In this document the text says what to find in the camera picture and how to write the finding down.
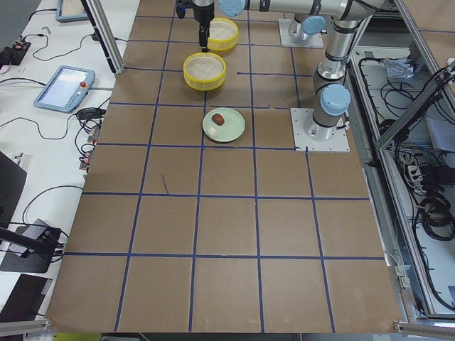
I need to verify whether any light green plate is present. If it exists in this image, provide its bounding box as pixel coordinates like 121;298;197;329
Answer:
202;107;245;143

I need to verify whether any near teach pendant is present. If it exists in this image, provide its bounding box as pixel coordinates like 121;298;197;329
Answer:
33;65;95;113

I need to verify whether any yellow bamboo steamer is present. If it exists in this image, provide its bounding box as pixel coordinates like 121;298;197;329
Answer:
208;17;239;52
183;53;227;92

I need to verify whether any black monitor stand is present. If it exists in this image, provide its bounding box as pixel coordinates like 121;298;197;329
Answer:
1;153;63;274

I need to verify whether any far teach pendant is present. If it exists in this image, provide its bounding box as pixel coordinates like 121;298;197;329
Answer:
55;0;88;23

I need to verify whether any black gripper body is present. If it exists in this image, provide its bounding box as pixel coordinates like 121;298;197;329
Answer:
192;0;215;25

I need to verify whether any brown bun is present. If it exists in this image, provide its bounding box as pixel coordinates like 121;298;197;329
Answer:
211;113;225;126

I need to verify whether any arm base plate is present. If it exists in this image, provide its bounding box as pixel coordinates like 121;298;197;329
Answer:
291;108;350;153
278;19;323;49

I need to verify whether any aluminium frame post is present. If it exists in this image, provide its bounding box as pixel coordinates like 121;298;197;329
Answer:
81;0;124;75

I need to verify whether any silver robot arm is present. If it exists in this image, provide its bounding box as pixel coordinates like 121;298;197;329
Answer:
218;0;385;142
176;0;326;53

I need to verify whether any teach pendant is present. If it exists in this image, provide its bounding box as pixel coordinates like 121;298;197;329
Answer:
55;0;88;23
33;65;95;113

